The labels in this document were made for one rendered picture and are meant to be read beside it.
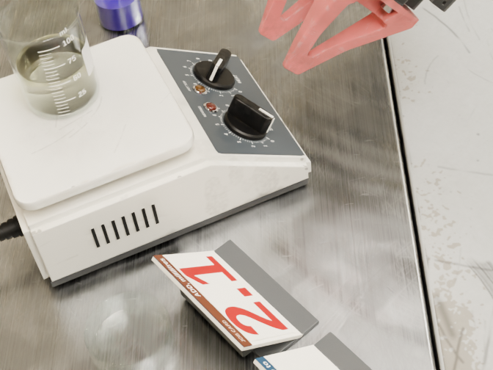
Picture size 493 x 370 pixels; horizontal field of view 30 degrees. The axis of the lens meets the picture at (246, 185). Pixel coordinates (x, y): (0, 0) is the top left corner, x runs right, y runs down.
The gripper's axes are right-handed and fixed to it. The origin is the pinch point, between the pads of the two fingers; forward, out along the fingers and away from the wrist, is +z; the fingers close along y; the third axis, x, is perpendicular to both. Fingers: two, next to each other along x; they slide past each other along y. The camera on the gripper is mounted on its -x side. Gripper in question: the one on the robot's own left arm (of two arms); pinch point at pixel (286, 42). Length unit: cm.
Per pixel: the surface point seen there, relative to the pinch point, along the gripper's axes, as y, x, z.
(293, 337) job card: 12.1, 5.5, 12.6
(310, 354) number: 13.7, 5.6, 12.1
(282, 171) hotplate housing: 1.2, 6.8, 7.7
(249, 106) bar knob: -2.5, 4.0, 5.9
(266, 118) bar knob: -1.3, 4.8, 5.7
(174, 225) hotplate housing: 1.2, 2.4, 14.7
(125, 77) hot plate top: -6.9, -2.3, 9.8
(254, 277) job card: 6.5, 5.8, 13.1
